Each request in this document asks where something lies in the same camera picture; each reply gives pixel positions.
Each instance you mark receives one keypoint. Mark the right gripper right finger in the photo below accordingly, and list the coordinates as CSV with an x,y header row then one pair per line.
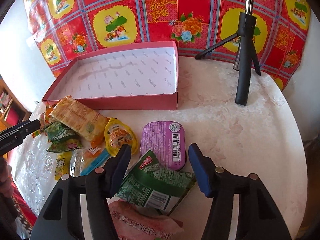
x,y
220,186

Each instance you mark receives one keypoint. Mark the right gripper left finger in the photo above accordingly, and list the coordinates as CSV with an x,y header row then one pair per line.
x,y
101,184

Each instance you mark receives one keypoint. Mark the rainbow candy tube packet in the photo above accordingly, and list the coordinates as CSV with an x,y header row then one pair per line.
x,y
45,120

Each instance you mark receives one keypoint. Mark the small yellow candy packet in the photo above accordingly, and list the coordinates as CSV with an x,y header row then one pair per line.
x,y
62,164

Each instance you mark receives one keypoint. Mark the pink snack pouch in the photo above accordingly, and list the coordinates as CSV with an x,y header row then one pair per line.
x,y
131,224

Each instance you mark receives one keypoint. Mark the green Nabati wafer packet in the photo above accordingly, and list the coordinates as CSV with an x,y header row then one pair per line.
x,y
152,185

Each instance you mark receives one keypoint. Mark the orange cracker packet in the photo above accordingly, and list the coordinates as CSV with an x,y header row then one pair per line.
x,y
85,121

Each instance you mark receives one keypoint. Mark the person's left hand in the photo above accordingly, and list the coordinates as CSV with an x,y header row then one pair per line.
x,y
6,187

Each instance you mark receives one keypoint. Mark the wooden shelf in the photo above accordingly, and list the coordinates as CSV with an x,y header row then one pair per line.
x,y
12,111

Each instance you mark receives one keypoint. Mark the clear blue-edged snack bag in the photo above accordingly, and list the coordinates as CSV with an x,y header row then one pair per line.
x,y
85,160

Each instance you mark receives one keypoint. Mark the green candy packet upper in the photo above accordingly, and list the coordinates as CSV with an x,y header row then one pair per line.
x,y
58,132

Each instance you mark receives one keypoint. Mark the green candy packet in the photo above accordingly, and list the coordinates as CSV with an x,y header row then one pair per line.
x,y
65,146
58,132

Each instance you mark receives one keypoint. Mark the green candy packet lower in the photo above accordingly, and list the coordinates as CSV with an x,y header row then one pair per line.
x,y
65,146

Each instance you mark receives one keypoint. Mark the yellow jelly cup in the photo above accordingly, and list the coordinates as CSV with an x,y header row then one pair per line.
x,y
116,134

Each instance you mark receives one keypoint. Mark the purple snack tin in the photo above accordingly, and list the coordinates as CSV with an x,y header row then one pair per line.
x,y
166,139

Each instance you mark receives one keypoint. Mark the pink cardboard box tray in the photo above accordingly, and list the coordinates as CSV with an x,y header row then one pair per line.
x,y
137,76

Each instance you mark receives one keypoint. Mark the black tripod stand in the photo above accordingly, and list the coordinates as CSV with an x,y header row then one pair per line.
x,y
246,57

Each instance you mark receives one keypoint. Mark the red floral wall cloth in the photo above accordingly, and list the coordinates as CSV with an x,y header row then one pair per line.
x,y
65,29

